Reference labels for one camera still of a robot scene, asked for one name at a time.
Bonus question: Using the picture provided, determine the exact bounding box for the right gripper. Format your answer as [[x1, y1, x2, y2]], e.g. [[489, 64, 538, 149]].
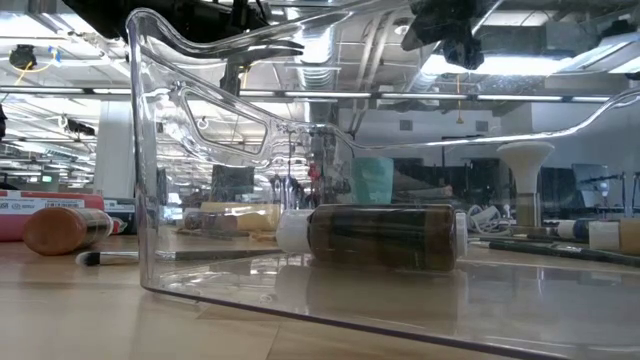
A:
[[399, 0, 496, 71]]

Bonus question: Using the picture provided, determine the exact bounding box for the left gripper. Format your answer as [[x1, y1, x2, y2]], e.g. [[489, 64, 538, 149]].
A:
[[219, 0, 305, 66]]

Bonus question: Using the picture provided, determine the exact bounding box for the orange paint bottle black label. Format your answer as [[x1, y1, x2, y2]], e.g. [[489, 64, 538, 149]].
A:
[[22, 207, 115, 257]]

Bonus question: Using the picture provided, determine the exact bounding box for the clear plastic bin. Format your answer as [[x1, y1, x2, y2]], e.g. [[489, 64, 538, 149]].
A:
[[124, 7, 640, 360]]

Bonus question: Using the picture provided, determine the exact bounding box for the large red paint bottle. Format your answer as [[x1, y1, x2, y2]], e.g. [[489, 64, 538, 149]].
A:
[[0, 189, 106, 244]]

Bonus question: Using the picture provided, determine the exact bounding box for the clear jar white lid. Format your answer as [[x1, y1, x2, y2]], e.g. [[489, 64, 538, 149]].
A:
[[497, 141, 556, 229]]

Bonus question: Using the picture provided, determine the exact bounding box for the teal plastic cup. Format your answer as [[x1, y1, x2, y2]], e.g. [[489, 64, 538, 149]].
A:
[[349, 157, 395, 206]]

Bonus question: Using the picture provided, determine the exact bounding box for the white pillar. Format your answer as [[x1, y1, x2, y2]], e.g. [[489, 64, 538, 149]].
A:
[[93, 99, 136, 199]]

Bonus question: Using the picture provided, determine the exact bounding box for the black ceiling device yellow cable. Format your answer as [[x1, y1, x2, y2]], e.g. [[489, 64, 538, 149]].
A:
[[8, 43, 39, 70], [219, 62, 250, 96]]

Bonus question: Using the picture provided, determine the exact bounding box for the silver ventilation duct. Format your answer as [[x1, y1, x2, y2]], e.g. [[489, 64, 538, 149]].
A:
[[294, 0, 346, 91]]

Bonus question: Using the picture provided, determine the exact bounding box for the black wall panel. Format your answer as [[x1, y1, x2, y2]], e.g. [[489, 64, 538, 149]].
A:
[[210, 164, 256, 201]]

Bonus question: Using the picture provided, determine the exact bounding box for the white cable bundle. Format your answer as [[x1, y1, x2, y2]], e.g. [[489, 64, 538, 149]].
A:
[[467, 203, 519, 236]]

